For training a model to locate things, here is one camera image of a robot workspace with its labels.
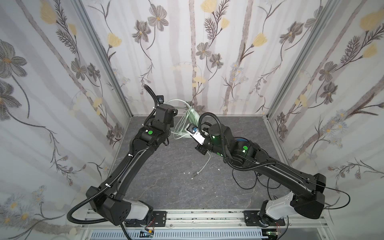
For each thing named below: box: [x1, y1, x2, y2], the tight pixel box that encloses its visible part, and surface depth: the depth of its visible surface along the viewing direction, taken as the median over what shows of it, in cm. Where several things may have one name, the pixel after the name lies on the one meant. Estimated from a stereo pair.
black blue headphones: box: [234, 137, 250, 143], surface depth 106 cm
